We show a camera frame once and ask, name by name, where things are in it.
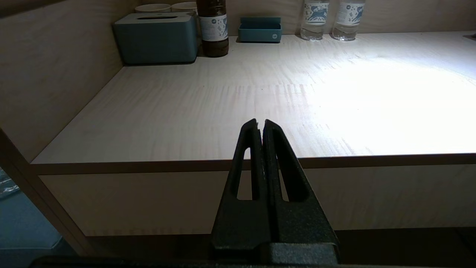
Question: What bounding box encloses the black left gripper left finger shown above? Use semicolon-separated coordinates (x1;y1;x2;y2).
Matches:
211;118;274;251

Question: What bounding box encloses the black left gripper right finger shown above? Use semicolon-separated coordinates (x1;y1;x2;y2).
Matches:
262;119;339;247

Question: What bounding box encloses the small blue plastic tray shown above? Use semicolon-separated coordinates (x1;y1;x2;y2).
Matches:
238;17;282;43

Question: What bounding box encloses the dark tea bottle white label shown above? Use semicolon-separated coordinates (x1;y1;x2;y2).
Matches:
196;0;229;58

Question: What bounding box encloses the blue-grey tissue box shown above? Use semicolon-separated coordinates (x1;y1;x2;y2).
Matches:
113;12;198;66

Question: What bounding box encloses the clear water bottle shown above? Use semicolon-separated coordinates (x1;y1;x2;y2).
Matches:
300;0;330;41
332;0;366;41

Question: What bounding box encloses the white ceramic cup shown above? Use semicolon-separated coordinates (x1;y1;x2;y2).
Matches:
135;3;171;13
171;2;197;16

